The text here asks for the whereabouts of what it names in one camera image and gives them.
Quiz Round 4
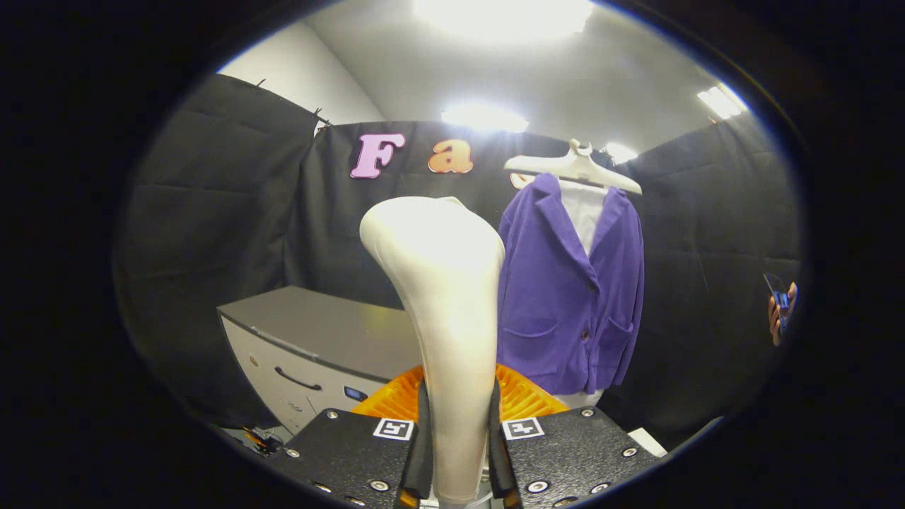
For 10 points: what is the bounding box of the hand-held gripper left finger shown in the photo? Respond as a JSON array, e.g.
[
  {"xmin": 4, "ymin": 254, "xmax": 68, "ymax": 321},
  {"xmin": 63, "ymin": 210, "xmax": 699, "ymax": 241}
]
[{"xmin": 272, "ymin": 364, "xmax": 433, "ymax": 509}]

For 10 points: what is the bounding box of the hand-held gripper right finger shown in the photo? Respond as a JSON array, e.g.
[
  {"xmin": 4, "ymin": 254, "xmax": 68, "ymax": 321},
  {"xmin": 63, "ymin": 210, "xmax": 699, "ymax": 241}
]
[{"xmin": 488, "ymin": 364, "xmax": 662, "ymax": 509}]

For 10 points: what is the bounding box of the purple corduroy jacket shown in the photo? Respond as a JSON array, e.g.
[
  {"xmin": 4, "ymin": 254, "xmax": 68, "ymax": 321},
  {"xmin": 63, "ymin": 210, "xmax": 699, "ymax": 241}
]
[{"xmin": 497, "ymin": 173, "xmax": 646, "ymax": 397}]

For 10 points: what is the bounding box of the white garment steamer head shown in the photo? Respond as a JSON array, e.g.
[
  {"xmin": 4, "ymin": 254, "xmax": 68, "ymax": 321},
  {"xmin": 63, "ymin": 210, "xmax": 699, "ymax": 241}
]
[{"xmin": 359, "ymin": 196, "xmax": 506, "ymax": 506}]

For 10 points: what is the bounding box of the white shirt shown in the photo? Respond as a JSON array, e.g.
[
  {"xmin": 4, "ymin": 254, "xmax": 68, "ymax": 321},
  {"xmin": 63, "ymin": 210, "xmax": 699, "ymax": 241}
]
[{"xmin": 557, "ymin": 178, "xmax": 610, "ymax": 411}]

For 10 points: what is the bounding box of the white clothes hanger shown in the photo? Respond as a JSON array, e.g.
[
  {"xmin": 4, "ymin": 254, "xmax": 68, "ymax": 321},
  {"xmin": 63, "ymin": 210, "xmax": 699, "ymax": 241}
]
[{"xmin": 503, "ymin": 139, "xmax": 643, "ymax": 196}]

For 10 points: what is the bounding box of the white paper sheet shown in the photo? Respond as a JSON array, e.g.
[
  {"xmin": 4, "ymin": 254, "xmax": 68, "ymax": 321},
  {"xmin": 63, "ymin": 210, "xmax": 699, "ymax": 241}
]
[{"xmin": 628, "ymin": 428, "xmax": 667, "ymax": 458}]

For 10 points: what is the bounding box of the grey cabinet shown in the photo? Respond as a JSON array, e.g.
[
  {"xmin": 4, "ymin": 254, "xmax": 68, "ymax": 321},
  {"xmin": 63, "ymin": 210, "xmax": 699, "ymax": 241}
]
[{"xmin": 216, "ymin": 285, "xmax": 424, "ymax": 435}]

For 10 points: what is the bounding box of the dark phone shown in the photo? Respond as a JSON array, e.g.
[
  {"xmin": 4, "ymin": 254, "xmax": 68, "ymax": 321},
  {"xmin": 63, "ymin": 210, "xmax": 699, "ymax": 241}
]
[{"xmin": 763, "ymin": 272, "xmax": 791, "ymax": 319}]

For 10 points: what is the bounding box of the round ceiling light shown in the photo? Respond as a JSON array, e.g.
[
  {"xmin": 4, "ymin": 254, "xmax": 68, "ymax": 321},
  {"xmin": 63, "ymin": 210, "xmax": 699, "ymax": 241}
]
[{"xmin": 442, "ymin": 105, "xmax": 530, "ymax": 134}]

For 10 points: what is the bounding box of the rectangular ceiling light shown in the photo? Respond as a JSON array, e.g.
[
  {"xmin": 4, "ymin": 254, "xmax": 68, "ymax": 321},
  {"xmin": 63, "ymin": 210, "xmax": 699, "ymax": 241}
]
[{"xmin": 696, "ymin": 83, "xmax": 748, "ymax": 119}]

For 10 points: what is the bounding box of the large ceiling light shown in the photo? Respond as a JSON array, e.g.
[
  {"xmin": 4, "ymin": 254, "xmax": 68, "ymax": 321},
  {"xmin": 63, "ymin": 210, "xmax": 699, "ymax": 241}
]
[{"xmin": 414, "ymin": 0, "xmax": 595, "ymax": 45}]

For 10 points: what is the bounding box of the tangle of cables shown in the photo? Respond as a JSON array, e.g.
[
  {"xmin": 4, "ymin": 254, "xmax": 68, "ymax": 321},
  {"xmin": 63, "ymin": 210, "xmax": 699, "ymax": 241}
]
[{"xmin": 239, "ymin": 426, "xmax": 285, "ymax": 455}]

